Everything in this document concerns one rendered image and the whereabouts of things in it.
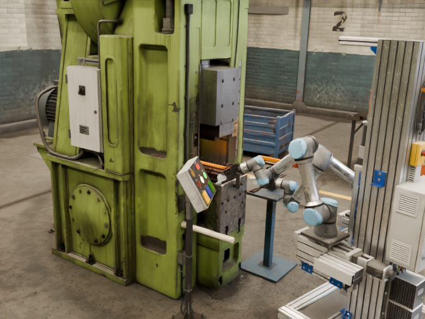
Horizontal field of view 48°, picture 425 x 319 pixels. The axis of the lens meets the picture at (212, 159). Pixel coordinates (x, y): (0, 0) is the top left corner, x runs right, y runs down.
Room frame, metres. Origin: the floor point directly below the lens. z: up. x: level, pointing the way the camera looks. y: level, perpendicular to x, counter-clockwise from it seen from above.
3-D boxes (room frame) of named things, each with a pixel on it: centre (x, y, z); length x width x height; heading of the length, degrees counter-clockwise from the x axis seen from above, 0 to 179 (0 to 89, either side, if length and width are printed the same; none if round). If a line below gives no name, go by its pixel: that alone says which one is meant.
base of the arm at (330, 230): (2.79, -0.74, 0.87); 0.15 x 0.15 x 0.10
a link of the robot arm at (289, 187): (3.22, -0.56, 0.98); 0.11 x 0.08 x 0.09; 56
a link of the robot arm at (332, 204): (2.79, -0.73, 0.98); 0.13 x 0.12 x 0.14; 137
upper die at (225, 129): (3.62, 0.07, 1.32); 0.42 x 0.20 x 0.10; 56
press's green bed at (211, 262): (3.67, 0.05, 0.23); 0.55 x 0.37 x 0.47; 56
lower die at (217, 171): (3.62, 0.07, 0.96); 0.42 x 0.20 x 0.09; 56
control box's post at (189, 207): (3.00, 0.15, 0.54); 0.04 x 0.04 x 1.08; 56
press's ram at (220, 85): (3.66, 0.05, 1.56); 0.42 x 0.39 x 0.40; 56
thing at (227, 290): (3.48, -0.14, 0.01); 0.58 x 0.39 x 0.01; 146
